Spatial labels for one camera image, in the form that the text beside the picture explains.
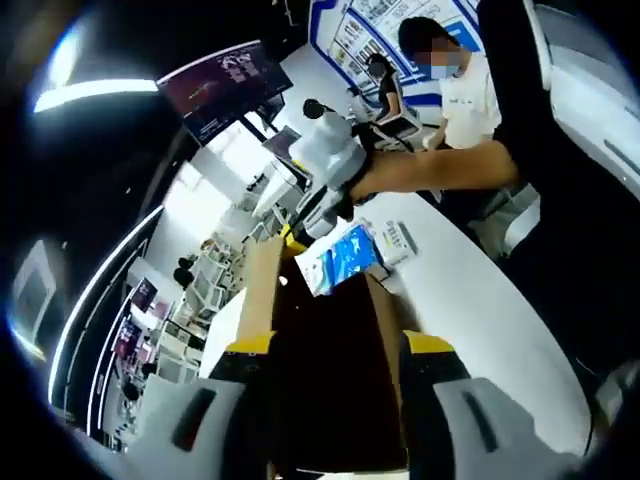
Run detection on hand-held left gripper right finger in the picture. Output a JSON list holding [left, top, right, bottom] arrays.
[[398, 329, 592, 480]]

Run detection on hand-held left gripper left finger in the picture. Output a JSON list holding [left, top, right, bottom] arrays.
[[119, 328, 279, 480]]

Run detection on row of purple posters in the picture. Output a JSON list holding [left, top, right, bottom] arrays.
[[110, 276, 172, 369]]

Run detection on white ceiling air vent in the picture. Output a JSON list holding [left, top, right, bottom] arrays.
[[10, 238, 57, 347]]

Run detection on brown cardboard shoe box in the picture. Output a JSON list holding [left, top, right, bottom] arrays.
[[234, 232, 412, 475]]

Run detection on person's black clothing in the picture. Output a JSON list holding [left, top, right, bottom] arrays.
[[479, 124, 639, 386]]

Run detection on white mesh office chair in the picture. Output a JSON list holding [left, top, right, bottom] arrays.
[[372, 107, 425, 152]]

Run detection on white moulded device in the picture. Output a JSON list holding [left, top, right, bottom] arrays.
[[523, 0, 640, 184]]

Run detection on bright ceiling light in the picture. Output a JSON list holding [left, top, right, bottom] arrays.
[[31, 78, 157, 115]]

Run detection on white printed carton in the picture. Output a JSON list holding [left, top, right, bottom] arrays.
[[376, 216, 422, 268]]

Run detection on light blue wipes soft item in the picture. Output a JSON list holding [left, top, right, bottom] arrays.
[[293, 221, 388, 298]]

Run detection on blue white wall posters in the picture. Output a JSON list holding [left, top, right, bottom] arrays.
[[308, 0, 484, 89]]

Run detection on dark purple display screen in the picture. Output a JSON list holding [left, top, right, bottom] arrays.
[[156, 41, 295, 150]]

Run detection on black wrist strap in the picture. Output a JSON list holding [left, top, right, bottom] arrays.
[[333, 149, 380, 222]]

